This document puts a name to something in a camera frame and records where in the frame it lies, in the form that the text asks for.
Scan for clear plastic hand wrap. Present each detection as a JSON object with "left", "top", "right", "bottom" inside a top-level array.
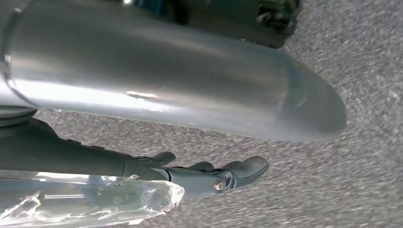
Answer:
[{"left": 0, "top": 170, "right": 185, "bottom": 228}]

